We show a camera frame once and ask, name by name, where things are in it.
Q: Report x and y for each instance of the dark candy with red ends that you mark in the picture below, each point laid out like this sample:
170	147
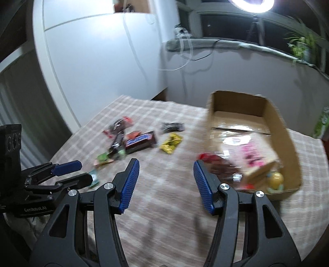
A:
119	124

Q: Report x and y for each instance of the pale green plastic piece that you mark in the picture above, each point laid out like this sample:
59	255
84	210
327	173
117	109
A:
279	189

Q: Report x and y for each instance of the cardboard box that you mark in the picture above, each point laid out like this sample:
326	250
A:
282	123

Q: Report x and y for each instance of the dark window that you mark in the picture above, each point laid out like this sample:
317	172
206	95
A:
226	25

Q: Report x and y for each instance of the orange red snack packet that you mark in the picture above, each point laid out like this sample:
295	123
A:
133	134

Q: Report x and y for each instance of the white power strip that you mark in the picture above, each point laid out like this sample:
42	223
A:
180	30

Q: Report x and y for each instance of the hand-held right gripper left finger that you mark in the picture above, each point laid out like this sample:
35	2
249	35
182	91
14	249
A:
129	184

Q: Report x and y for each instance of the pink print bread bag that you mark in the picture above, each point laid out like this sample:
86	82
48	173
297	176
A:
254	154

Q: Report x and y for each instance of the green snack packet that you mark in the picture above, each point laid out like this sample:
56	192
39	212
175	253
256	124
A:
104	159
94	178

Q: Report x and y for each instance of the cream fuzzy cloth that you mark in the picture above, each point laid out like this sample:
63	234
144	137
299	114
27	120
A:
33	226

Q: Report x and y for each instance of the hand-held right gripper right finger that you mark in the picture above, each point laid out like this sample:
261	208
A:
203	184

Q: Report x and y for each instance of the brown chocolate bar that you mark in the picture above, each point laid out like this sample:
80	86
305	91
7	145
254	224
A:
140	142

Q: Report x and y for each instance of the green potted plant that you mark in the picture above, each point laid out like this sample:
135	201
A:
302	43

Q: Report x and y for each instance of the white wardrobe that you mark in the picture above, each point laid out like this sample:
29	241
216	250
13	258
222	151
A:
102	64

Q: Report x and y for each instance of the yellow snack packet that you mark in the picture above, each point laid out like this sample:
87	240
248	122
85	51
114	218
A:
171	144

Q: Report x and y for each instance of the plaid blanket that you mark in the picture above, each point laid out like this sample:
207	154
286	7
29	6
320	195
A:
167	179

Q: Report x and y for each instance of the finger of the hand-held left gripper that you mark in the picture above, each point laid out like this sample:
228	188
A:
66	166
77	181

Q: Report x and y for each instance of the yellow plastic egg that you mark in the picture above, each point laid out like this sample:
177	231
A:
275	179

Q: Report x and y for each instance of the small black snack packet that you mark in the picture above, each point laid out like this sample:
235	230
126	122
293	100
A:
173	127

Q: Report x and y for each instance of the green white package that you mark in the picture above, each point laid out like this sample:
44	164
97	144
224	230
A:
322	123

